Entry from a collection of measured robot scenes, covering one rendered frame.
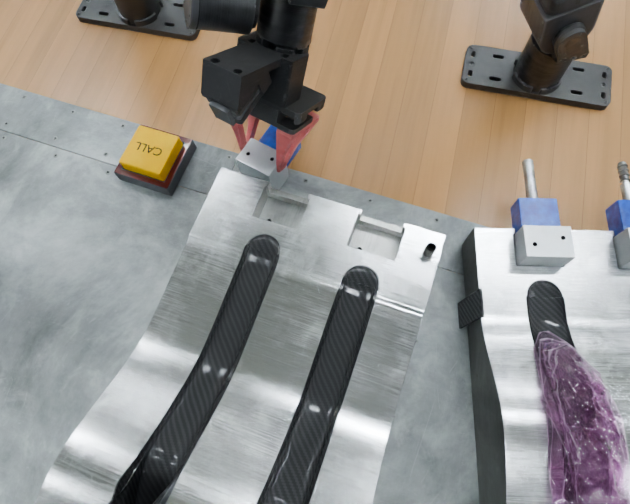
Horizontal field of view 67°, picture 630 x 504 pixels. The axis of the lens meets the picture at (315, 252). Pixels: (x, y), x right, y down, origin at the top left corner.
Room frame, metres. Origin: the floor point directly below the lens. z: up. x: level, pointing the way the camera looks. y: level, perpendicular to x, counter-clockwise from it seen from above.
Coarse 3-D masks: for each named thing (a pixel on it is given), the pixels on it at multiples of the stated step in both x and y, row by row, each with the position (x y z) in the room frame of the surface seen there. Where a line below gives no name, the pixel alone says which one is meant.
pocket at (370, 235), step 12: (360, 216) 0.21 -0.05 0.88; (360, 228) 0.21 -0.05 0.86; (372, 228) 0.21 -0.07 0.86; (384, 228) 0.20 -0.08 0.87; (396, 228) 0.20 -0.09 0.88; (348, 240) 0.19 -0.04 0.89; (360, 240) 0.19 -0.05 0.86; (372, 240) 0.19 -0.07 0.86; (384, 240) 0.19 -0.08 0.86; (396, 240) 0.19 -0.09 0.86; (372, 252) 0.18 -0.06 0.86; (384, 252) 0.18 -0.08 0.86; (396, 252) 0.17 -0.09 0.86
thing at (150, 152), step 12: (144, 132) 0.39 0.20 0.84; (156, 132) 0.39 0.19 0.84; (132, 144) 0.37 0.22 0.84; (144, 144) 0.37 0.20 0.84; (156, 144) 0.37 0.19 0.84; (168, 144) 0.37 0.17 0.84; (180, 144) 0.37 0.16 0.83; (132, 156) 0.36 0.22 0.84; (144, 156) 0.35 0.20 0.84; (156, 156) 0.35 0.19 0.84; (168, 156) 0.35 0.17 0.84; (132, 168) 0.34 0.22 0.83; (144, 168) 0.34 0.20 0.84; (156, 168) 0.33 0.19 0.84; (168, 168) 0.34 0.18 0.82
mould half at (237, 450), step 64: (256, 192) 0.25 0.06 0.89; (192, 256) 0.19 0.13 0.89; (320, 256) 0.17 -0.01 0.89; (192, 320) 0.12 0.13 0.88; (256, 320) 0.11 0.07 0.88; (320, 320) 0.10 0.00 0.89; (384, 320) 0.10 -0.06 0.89; (128, 384) 0.06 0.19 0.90; (256, 384) 0.05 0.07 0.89; (384, 384) 0.04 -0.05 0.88; (64, 448) 0.01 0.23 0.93; (128, 448) 0.01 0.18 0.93; (256, 448) -0.01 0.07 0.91; (384, 448) -0.02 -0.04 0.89
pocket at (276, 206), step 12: (264, 192) 0.26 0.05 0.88; (276, 192) 0.26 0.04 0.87; (264, 204) 0.25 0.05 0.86; (276, 204) 0.25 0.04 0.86; (288, 204) 0.25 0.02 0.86; (300, 204) 0.24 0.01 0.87; (264, 216) 0.24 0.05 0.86; (276, 216) 0.23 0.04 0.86; (288, 216) 0.23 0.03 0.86; (300, 216) 0.23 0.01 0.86
